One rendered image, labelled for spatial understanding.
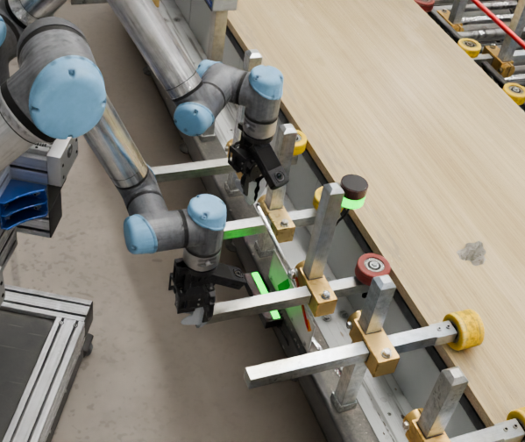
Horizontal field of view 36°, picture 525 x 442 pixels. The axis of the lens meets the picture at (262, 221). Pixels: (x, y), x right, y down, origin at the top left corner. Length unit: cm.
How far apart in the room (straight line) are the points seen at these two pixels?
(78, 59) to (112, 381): 162
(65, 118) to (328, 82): 136
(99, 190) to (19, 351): 103
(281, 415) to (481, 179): 101
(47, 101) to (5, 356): 141
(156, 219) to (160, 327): 136
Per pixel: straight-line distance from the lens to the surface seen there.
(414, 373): 196
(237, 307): 178
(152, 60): 163
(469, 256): 199
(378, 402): 199
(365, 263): 188
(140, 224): 150
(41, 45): 128
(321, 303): 181
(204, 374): 273
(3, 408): 241
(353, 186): 170
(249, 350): 281
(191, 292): 166
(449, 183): 220
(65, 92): 122
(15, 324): 259
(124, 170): 154
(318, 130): 226
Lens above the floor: 219
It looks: 42 degrees down
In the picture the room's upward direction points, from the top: 10 degrees clockwise
